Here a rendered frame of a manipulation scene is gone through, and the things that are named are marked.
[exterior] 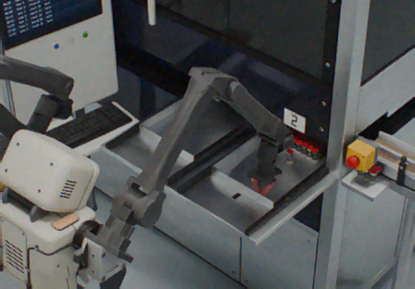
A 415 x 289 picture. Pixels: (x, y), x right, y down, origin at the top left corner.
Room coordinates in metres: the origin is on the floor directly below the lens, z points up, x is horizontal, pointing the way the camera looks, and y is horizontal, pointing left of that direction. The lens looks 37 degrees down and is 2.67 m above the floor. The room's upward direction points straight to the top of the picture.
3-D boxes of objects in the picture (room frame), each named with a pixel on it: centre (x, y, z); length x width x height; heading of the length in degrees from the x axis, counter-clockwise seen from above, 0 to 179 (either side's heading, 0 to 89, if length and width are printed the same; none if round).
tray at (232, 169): (2.17, -0.19, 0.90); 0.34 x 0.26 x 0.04; 138
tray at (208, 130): (2.40, 0.06, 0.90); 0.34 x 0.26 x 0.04; 138
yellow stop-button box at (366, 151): (2.09, -0.45, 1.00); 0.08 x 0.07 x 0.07; 138
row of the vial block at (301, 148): (2.25, -0.26, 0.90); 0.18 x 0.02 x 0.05; 48
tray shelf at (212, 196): (2.23, -0.01, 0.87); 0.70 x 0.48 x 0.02; 48
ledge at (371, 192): (2.11, -0.49, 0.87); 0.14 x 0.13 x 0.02; 138
